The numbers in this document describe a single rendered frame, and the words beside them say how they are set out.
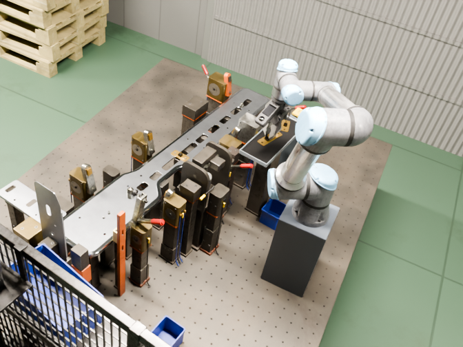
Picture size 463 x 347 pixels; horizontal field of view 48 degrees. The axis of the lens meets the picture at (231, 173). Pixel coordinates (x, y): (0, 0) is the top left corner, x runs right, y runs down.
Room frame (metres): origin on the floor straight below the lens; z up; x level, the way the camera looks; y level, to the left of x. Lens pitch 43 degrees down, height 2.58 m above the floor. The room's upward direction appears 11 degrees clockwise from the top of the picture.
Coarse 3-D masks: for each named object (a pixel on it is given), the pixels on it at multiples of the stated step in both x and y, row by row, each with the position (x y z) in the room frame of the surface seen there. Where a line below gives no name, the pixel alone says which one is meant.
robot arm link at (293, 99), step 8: (280, 80) 1.68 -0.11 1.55; (288, 80) 1.66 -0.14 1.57; (296, 80) 1.67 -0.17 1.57; (280, 88) 1.65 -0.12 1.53; (288, 88) 1.61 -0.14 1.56; (296, 88) 1.61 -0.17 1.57; (304, 88) 1.63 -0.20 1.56; (312, 88) 1.64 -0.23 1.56; (288, 96) 1.59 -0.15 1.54; (296, 96) 1.60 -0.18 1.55; (304, 96) 1.62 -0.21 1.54; (288, 104) 1.59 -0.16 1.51; (296, 104) 1.60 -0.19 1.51
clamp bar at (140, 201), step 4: (132, 192) 1.29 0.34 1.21; (136, 192) 1.29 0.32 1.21; (136, 196) 1.28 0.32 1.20; (140, 196) 1.28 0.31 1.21; (144, 196) 1.28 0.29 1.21; (136, 200) 1.27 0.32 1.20; (140, 200) 1.26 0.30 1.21; (144, 200) 1.27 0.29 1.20; (136, 204) 1.27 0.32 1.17; (140, 204) 1.26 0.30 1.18; (144, 204) 1.29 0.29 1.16; (136, 208) 1.27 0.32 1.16; (140, 208) 1.27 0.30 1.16; (136, 212) 1.27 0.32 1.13; (140, 212) 1.28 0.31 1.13; (132, 216) 1.27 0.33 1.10; (136, 216) 1.27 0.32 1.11; (140, 216) 1.28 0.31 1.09; (132, 220) 1.27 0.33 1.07; (136, 220) 1.27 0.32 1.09
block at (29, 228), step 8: (24, 224) 1.17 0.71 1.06; (32, 224) 1.18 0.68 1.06; (40, 224) 1.18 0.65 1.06; (16, 232) 1.13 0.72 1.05; (24, 232) 1.13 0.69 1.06; (32, 232) 1.14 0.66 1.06; (40, 232) 1.15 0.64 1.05; (24, 240) 1.12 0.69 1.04; (32, 240) 1.12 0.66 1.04; (40, 240) 1.15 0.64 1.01
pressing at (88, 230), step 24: (240, 96) 2.33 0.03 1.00; (264, 96) 2.38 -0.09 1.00; (216, 120) 2.08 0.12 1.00; (144, 168) 1.64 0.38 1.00; (120, 192) 1.47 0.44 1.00; (144, 192) 1.50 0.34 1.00; (72, 216) 1.30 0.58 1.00; (96, 216) 1.32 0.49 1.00; (72, 240) 1.18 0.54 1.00; (96, 240) 1.21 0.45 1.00
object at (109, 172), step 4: (104, 168) 1.61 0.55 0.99; (108, 168) 1.61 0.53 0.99; (112, 168) 1.62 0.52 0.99; (104, 172) 1.59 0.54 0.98; (108, 172) 1.59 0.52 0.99; (112, 172) 1.59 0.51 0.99; (116, 172) 1.60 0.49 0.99; (104, 176) 1.59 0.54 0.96; (108, 176) 1.58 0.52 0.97; (112, 176) 1.57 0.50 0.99; (116, 176) 1.58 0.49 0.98; (104, 180) 1.59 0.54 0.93; (108, 180) 1.58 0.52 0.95; (112, 180) 1.57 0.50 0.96; (104, 184) 1.59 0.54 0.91
